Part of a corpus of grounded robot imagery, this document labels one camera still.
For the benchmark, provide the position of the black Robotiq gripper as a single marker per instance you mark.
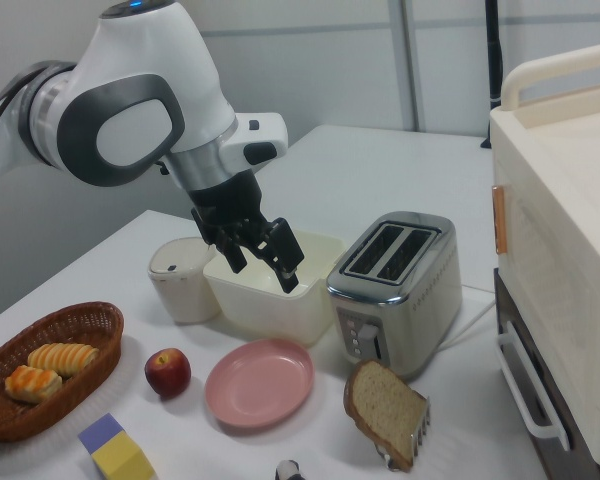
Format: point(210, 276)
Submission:
point(227, 205)

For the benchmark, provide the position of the brown bread slice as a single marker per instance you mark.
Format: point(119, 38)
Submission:
point(385, 405)

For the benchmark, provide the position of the silver two-slot toaster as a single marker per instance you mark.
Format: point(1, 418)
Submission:
point(420, 280)

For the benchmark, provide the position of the striped bread roll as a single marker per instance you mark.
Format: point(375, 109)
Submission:
point(62, 357)

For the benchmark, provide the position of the orange glazed bread roll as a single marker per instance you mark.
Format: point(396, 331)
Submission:
point(32, 385)

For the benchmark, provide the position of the cream plastic open box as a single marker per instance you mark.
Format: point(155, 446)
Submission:
point(270, 315)

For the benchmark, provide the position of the cream lidded canister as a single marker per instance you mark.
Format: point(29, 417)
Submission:
point(180, 295)

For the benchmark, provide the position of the pink plate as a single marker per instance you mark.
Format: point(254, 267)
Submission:
point(260, 385)

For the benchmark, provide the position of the red apple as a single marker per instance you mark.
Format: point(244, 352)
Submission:
point(167, 372)

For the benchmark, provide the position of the brown wicker basket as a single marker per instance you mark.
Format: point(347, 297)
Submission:
point(80, 320)

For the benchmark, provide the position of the small black white object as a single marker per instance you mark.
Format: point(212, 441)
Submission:
point(287, 471)

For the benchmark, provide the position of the purple foam block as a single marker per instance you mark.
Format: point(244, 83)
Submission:
point(100, 427)

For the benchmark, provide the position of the yellow foam block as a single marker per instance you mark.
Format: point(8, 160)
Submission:
point(120, 457)

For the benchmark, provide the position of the cream and brown toy oven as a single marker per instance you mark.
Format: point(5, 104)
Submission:
point(555, 225)

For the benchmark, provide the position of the black pole stand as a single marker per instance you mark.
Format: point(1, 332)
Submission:
point(494, 50)

